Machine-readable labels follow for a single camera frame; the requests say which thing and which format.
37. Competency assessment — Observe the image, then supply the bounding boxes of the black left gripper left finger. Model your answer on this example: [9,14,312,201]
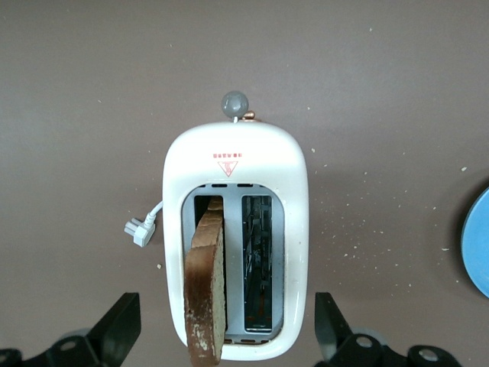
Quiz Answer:
[0,292,142,367]

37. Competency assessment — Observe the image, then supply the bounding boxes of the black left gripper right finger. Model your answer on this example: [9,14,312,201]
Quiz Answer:
[315,292,461,367]

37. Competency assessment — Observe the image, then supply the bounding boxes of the brown bread slice dark crust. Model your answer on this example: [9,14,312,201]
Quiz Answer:
[183,195,229,367]

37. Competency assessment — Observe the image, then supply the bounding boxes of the blue plate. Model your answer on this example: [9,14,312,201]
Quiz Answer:
[460,186,489,300]

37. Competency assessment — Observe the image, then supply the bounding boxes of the white two-slot toaster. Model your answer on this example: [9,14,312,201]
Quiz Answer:
[162,89,306,362]

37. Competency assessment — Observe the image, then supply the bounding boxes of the white toaster plug cord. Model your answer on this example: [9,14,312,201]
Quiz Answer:
[123,200,166,248]

